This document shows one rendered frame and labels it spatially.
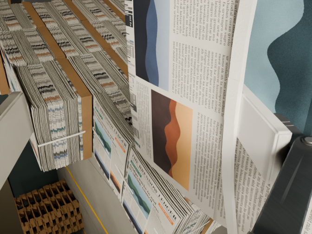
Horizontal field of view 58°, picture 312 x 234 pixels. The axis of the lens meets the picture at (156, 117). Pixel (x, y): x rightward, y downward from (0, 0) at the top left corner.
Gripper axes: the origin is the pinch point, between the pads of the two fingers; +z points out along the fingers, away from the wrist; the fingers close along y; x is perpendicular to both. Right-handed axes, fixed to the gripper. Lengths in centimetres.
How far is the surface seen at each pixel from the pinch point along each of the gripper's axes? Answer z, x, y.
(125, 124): 73, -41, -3
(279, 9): -0.4, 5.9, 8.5
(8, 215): 628, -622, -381
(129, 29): 14.9, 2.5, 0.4
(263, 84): -0.1, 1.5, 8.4
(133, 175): 61, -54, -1
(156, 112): 10.1, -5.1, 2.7
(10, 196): 637, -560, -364
